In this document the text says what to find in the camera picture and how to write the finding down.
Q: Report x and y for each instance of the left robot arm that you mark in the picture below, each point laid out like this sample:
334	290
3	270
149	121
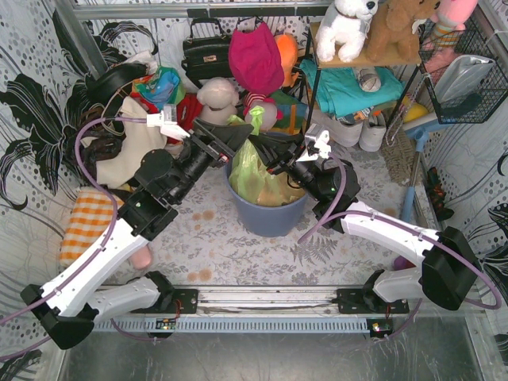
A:
70	305

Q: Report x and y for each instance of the left white sneaker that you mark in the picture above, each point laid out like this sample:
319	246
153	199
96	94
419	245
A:
343	134

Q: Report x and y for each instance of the white plush dog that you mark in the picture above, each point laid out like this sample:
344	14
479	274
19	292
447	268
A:
344	29

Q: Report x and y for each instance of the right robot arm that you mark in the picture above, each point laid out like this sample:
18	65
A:
443	268

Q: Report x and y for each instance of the pink white plush doll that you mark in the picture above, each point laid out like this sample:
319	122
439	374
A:
261	111

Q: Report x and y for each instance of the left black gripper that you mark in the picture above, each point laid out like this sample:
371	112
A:
210	144

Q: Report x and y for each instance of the rainbow striped cloth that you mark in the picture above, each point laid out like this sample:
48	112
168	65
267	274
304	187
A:
293	113

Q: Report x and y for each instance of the white sneaker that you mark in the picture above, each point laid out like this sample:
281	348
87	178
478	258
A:
343	134
372	133

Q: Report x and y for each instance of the grey patterned plush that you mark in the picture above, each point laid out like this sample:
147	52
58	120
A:
367	78

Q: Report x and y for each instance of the cream canvas tote bag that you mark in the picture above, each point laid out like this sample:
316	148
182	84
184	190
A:
139	140

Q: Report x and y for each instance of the blue trash bin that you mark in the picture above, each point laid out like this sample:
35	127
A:
266	221

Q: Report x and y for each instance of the cream plush lamb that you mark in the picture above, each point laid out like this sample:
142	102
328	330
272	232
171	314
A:
219	99

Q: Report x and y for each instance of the orange checkered towel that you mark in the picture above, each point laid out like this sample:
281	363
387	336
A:
90	217

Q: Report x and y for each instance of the black round hat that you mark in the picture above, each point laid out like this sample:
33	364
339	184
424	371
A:
102	89

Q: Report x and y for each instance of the wooden metal shelf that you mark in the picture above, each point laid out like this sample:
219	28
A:
310	88

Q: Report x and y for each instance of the black wire basket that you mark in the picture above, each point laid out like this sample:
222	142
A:
479	105

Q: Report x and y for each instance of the pink plush toy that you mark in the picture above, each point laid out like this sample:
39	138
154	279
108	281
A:
449	23

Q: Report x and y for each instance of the colourful patterned cloth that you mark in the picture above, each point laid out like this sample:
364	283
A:
155	91

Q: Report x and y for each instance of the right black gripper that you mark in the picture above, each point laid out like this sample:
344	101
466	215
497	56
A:
283	157

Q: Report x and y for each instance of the red clothing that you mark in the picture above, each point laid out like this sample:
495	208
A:
188	109

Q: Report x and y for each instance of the orange plush toy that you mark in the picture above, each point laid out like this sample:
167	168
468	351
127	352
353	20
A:
288	50

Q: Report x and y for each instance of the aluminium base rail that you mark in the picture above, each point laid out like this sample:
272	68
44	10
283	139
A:
314	309

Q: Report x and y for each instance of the magenta fabric bag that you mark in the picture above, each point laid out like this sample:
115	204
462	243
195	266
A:
255	61

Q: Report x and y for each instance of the right white sneaker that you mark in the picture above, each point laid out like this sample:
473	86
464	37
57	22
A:
372	133

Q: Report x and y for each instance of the purple orange sock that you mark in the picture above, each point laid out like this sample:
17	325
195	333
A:
401	263

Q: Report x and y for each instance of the teal folded cloth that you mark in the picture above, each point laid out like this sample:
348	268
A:
339	92

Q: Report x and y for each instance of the yellow plush toy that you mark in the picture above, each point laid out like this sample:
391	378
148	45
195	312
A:
412	111

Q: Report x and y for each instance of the silver foil bag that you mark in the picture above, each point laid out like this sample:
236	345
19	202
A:
462	76

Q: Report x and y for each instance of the green plastic trash bag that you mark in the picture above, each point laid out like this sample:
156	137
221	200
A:
251	181

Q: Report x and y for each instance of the black leather handbag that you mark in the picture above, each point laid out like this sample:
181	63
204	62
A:
208	57

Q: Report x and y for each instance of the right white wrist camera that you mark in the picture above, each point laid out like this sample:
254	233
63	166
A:
317	145

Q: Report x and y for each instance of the black orange tool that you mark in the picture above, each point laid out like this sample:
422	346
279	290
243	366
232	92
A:
437	195

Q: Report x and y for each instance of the brown teddy bear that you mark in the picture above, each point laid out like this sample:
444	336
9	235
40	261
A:
396	23

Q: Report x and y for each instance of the pink cylindrical pouch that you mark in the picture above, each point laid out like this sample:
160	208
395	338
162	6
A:
141	258

